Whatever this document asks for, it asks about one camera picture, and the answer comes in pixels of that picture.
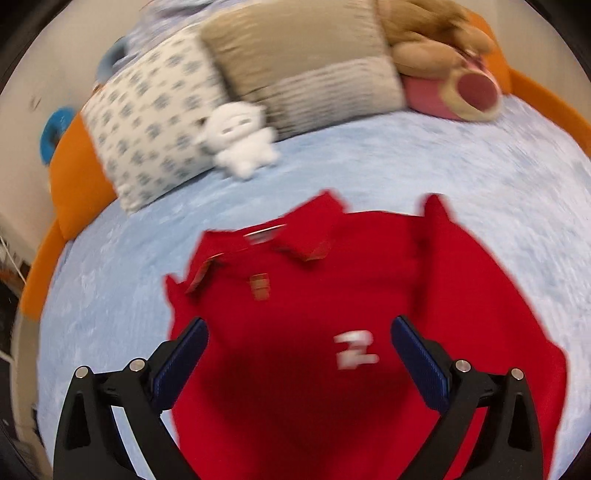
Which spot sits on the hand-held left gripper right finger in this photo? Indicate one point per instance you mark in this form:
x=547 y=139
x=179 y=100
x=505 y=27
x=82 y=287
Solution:
x=420 y=364

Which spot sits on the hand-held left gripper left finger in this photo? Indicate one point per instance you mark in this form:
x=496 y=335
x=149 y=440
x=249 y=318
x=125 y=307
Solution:
x=182 y=364

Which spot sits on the red sweater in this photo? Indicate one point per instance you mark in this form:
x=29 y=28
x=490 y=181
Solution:
x=295 y=392

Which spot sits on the light blue quilted blanket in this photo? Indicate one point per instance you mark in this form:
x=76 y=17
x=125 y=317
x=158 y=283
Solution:
x=415 y=157

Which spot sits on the white plush sheep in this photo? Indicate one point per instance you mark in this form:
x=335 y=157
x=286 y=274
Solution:
x=238 y=138

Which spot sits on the floral print pillow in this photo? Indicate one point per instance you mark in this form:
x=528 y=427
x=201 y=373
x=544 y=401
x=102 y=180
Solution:
x=147 y=120

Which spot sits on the beige patchwork pillow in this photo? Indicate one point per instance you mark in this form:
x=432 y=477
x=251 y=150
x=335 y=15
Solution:
x=314 y=69

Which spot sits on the grey-blue neck pillow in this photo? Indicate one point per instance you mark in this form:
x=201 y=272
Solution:
x=111 y=55

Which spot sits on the brown teddy bear plush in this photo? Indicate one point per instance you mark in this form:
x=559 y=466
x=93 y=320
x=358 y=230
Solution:
x=429 y=41

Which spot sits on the blue checkered quilt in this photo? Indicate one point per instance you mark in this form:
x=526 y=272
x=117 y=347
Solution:
x=152 y=27

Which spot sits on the orange bed frame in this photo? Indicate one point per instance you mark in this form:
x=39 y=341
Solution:
x=74 y=170

